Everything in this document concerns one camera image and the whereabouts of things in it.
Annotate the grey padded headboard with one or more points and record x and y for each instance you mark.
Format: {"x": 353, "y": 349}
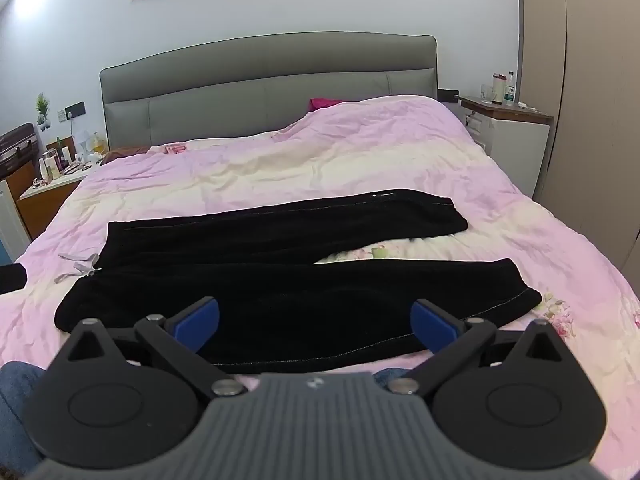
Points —
{"x": 250, "y": 90}

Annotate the white nightstand with brown top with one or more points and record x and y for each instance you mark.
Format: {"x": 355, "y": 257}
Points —
{"x": 515, "y": 135}

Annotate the pink floral blanket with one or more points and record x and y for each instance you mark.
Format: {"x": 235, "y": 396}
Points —
{"x": 325, "y": 160}

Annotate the black wall outlet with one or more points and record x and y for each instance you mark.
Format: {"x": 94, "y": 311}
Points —
{"x": 75, "y": 109}

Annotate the cluster of cosmetic bottles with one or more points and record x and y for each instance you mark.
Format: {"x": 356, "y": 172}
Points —
{"x": 65, "y": 157}

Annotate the clear bottle with green label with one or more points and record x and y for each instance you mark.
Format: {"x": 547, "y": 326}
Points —
{"x": 509, "y": 90}

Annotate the wooden nightstand with white top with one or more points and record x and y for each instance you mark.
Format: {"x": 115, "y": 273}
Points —
{"x": 47, "y": 200}

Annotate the beige wardrobe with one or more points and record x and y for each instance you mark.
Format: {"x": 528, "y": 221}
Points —
{"x": 590, "y": 110}

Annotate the black pants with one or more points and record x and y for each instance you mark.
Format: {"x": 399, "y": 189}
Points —
{"x": 280, "y": 300}

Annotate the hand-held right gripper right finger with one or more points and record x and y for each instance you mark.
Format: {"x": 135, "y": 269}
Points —
{"x": 430, "y": 325}

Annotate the small potted plant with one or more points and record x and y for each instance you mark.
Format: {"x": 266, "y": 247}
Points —
{"x": 42, "y": 110}

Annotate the brown suitcase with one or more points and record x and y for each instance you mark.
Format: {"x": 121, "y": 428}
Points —
{"x": 17, "y": 150}

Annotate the clear glass cup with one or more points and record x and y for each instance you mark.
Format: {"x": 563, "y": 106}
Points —
{"x": 486, "y": 93}

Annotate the jar with red lid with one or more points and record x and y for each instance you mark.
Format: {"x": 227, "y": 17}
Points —
{"x": 497, "y": 89}

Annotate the brown pillow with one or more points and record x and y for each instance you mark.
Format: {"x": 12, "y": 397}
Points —
{"x": 125, "y": 154}

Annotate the magenta pillow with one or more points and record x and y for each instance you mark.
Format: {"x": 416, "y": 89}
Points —
{"x": 325, "y": 103}

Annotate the person's jeans leg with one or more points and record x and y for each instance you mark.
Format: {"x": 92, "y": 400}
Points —
{"x": 15, "y": 410}

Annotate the black object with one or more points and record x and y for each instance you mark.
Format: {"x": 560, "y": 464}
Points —
{"x": 11, "y": 279}

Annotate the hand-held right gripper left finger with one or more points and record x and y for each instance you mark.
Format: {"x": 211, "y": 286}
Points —
{"x": 197, "y": 321}

